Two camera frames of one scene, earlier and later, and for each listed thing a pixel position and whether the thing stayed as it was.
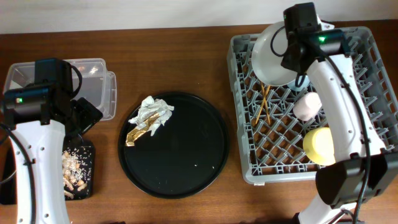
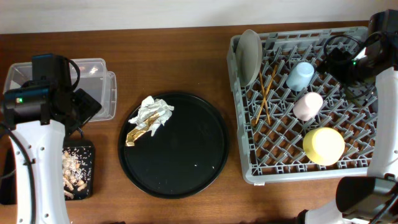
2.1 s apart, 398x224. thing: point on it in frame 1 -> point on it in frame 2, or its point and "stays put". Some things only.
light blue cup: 292,86 stays put
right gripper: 286,63 -> 340,58
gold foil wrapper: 133,134 stays put
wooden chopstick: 268,89 stays put
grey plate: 266,63 -> 249,56
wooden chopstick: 265,101 stays put
